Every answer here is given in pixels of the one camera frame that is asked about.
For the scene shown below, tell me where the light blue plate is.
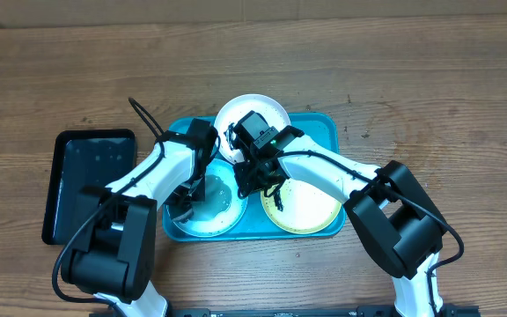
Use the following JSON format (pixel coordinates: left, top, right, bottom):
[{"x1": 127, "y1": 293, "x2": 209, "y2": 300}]
[{"x1": 163, "y1": 158, "x2": 248, "y2": 241}]

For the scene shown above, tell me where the dark green sponge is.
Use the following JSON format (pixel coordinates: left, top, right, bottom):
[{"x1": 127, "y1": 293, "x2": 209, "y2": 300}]
[{"x1": 167, "y1": 203, "x2": 194, "y2": 223}]

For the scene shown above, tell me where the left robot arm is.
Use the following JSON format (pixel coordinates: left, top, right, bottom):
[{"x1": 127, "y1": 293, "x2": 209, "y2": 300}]
[{"x1": 51, "y1": 133, "x2": 217, "y2": 316}]

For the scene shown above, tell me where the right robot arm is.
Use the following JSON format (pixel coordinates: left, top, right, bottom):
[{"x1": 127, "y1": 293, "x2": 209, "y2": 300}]
[{"x1": 227, "y1": 124, "x2": 447, "y2": 316}]

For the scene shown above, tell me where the teal plastic tray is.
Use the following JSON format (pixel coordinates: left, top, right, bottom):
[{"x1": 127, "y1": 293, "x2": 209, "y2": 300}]
[{"x1": 162, "y1": 113, "x2": 347, "y2": 242}]

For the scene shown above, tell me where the black rectangular water tray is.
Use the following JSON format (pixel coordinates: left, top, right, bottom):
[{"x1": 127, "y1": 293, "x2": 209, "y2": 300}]
[{"x1": 41, "y1": 129, "x2": 137, "y2": 245}]

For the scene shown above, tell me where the yellow-green plate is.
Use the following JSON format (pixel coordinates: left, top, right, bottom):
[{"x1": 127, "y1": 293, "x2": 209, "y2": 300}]
[{"x1": 261, "y1": 179, "x2": 341, "y2": 234}]

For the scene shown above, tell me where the white plate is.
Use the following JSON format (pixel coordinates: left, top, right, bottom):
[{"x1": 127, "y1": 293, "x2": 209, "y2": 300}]
[{"x1": 214, "y1": 93, "x2": 291, "y2": 165}]

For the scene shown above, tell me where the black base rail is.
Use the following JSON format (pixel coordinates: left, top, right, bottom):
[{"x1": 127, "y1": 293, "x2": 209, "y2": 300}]
[{"x1": 166, "y1": 304, "x2": 481, "y2": 317}]

